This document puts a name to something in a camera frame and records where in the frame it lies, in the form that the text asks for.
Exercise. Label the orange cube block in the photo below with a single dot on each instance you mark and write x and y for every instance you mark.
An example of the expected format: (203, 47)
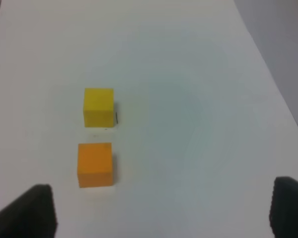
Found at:
(95, 165)

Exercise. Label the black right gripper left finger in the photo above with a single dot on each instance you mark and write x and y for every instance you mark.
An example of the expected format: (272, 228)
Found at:
(31, 215)

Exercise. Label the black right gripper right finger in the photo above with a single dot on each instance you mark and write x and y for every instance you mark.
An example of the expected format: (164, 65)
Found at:
(283, 216)

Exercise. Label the yellow cube block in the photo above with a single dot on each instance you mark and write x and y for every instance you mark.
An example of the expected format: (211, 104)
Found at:
(98, 107)

